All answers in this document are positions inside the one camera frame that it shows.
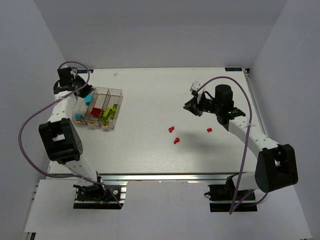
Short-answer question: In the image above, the blue label sticker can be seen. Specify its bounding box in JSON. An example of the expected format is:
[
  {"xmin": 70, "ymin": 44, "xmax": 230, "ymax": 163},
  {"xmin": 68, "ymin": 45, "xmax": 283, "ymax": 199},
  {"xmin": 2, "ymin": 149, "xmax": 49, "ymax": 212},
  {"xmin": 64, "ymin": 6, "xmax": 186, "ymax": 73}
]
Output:
[
  {"xmin": 77, "ymin": 69, "xmax": 94, "ymax": 74},
  {"xmin": 224, "ymin": 67, "xmax": 243, "ymax": 72}
]

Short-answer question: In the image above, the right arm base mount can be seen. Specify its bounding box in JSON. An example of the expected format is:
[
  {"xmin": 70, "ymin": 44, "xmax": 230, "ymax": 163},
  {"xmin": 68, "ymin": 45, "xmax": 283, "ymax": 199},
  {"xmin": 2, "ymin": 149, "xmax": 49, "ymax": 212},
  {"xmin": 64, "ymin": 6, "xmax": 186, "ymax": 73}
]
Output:
[{"xmin": 204, "ymin": 176, "xmax": 258, "ymax": 213}]

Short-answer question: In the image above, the large red lego brick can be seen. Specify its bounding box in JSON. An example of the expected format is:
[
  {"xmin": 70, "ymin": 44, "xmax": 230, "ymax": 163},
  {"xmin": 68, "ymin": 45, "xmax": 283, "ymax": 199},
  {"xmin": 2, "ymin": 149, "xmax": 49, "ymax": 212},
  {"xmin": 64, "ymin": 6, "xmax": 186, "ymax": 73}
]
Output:
[{"xmin": 90, "ymin": 107, "xmax": 102, "ymax": 118}]

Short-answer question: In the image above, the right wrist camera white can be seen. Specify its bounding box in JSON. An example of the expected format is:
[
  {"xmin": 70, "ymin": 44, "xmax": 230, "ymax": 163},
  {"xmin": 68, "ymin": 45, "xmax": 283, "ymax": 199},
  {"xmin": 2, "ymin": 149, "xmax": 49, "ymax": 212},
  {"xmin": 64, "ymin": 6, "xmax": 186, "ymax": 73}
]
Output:
[{"xmin": 189, "ymin": 81, "xmax": 201, "ymax": 93}]

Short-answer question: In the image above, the small blue lego brick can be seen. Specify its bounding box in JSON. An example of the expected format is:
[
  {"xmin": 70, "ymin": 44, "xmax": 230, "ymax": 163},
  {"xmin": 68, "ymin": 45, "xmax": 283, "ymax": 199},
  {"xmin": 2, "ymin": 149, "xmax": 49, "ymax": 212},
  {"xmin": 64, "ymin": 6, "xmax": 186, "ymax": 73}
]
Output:
[{"xmin": 75, "ymin": 113, "xmax": 83, "ymax": 119}]

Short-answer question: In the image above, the left blue label sticker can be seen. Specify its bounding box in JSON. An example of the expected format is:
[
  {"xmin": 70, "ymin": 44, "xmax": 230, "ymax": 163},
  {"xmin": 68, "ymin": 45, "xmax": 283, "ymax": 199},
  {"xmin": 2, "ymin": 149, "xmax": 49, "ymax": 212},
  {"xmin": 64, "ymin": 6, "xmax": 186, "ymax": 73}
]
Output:
[{"xmin": 77, "ymin": 69, "xmax": 94, "ymax": 74}]

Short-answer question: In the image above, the red lego piece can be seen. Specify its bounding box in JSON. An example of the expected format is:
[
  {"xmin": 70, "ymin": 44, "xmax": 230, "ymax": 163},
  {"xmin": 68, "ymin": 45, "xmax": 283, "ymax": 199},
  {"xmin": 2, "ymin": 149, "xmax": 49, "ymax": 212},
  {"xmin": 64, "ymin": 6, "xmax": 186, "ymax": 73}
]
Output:
[
  {"xmin": 168, "ymin": 126, "xmax": 175, "ymax": 133},
  {"xmin": 173, "ymin": 137, "xmax": 180, "ymax": 144}
]

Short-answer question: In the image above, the green lego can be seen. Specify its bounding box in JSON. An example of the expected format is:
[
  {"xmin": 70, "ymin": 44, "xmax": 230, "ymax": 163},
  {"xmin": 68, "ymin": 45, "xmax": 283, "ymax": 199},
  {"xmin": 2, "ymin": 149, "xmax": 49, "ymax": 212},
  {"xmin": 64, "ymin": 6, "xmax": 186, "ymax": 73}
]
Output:
[{"xmin": 112, "ymin": 104, "xmax": 118, "ymax": 111}]

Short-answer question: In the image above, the long green lego brick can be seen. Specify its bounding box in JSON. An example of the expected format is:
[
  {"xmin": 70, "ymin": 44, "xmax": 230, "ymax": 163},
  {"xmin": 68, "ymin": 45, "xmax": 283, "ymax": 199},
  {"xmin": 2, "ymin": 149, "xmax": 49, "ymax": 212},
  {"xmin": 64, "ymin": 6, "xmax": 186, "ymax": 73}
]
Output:
[{"xmin": 102, "ymin": 107, "xmax": 113, "ymax": 118}]

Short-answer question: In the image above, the red lego piece upper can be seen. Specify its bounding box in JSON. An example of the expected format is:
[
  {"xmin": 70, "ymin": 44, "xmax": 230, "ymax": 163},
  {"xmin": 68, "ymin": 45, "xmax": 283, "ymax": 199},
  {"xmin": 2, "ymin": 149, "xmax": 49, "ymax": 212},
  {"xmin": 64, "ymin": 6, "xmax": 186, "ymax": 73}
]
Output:
[{"xmin": 168, "ymin": 126, "xmax": 175, "ymax": 133}]

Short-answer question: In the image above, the clear three-compartment container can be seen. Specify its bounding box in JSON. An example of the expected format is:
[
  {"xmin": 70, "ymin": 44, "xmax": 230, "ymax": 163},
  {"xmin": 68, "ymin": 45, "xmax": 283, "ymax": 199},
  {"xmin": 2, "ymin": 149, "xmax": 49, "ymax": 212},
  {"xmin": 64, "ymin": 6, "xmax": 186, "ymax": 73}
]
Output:
[{"xmin": 71, "ymin": 87, "xmax": 123, "ymax": 129}]

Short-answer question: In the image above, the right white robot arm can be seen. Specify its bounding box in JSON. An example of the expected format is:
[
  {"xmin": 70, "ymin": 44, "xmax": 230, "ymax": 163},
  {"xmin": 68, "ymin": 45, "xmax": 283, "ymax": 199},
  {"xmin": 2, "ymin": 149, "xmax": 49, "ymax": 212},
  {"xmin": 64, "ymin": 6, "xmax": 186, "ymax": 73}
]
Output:
[{"xmin": 183, "ymin": 81, "xmax": 298, "ymax": 193}]

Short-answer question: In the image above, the red lego piece lower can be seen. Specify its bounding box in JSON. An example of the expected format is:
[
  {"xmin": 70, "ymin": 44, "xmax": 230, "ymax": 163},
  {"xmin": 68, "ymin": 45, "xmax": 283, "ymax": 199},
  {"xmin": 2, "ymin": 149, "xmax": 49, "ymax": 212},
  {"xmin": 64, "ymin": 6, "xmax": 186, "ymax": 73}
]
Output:
[{"xmin": 173, "ymin": 137, "xmax": 180, "ymax": 144}]

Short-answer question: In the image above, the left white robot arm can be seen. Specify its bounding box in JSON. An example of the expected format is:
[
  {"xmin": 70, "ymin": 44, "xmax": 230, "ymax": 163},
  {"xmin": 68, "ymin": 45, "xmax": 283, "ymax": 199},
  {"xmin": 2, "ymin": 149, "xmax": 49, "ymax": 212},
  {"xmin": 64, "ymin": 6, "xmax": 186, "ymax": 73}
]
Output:
[{"xmin": 38, "ymin": 67, "xmax": 101, "ymax": 187}]

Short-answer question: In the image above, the right blue label sticker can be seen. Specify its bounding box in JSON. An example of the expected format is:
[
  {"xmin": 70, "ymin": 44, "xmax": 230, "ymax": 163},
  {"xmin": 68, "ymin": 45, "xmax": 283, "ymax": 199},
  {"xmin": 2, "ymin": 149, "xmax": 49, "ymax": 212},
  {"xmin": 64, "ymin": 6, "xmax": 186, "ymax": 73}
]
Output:
[{"xmin": 224, "ymin": 67, "xmax": 243, "ymax": 72}]

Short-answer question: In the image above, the blue frog lego piece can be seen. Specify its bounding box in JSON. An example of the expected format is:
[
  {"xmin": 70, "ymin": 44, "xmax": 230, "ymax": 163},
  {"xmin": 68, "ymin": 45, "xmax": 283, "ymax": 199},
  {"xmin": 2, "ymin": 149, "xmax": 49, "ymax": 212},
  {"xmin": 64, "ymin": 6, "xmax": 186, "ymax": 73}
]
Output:
[{"xmin": 83, "ymin": 93, "xmax": 93, "ymax": 105}]

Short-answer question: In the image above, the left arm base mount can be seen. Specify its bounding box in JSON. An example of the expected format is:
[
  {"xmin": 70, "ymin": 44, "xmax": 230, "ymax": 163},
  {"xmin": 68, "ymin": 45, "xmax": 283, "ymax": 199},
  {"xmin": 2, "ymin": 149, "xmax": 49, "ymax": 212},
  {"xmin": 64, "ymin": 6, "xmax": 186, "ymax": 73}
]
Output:
[{"xmin": 73, "ymin": 184, "xmax": 124, "ymax": 210}]

